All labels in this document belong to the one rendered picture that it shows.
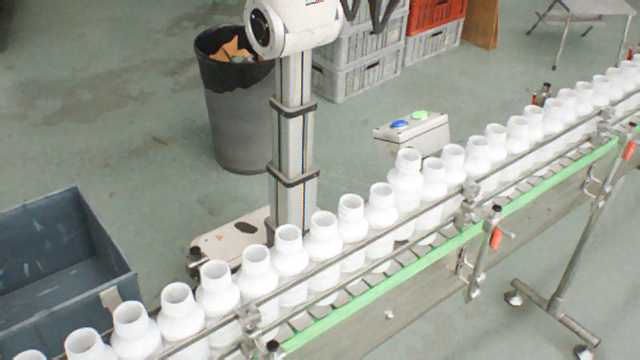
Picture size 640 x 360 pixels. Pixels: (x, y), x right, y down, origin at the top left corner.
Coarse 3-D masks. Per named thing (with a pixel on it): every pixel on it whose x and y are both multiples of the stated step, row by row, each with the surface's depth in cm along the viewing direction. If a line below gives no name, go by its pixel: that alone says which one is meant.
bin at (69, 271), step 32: (64, 192) 116; (0, 224) 111; (32, 224) 115; (64, 224) 120; (96, 224) 113; (0, 256) 114; (32, 256) 119; (64, 256) 124; (96, 256) 130; (0, 288) 118; (32, 288) 122; (64, 288) 122; (96, 288) 95; (128, 288) 100; (0, 320) 115; (32, 320) 90; (64, 320) 94; (96, 320) 99; (0, 352) 89
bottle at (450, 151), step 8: (448, 152) 96; (456, 152) 96; (464, 152) 94; (448, 160) 94; (456, 160) 93; (448, 168) 95; (456, 168) 95; (448, 176) 95; (456, 176) 95; (464, 176) 96; (448, 184) 95; (456, 184) 95; (448, 192) 96; (448, 200) 97; (456, 200) 98; (448, 208) 99; (456, 208) 100; (440, 216) 100; (448, 216) 100
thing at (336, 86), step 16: (400, 48) 349; (320, 64) 326; (368, 64) 334; (384, 64) 346; (400, 64) 358; (320, 80) 334; (336, 80) 323; (352, 80) 331; (368, 80) 343; (384, 80) 354; (336, 96) 329; (352, 96) 338
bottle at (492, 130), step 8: (488, 128) 101; (496, 128) 102; (504, 128) 100; (488, 136) 100; (496, 136) 99; (504, 136) 100; (496, 144) 100; (488, 152) 101; (496, 152) 101; (504, 152) 101; (488, 160) 101; (496, 160) 101; (504, 160) 102; (496, 176) 104; (488, 184) 104; (496, 184) 105; (488, 192) 106
